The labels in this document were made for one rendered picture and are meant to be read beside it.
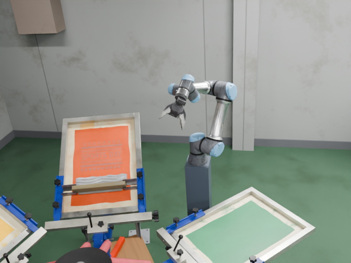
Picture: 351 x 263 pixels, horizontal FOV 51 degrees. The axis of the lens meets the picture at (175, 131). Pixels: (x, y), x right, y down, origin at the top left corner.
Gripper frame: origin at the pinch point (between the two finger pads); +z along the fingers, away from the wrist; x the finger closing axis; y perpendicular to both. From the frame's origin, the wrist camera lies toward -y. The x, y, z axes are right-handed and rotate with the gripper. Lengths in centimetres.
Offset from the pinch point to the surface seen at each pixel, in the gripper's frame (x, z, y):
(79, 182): 35, 37, 73
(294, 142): -206, -163, 238
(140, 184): -4, 25, 56
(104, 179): 20, 29, 69
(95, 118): 45, -14, 79
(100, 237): 8, 67, 52
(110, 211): 8, 49, 59
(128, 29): 70, -205, 231
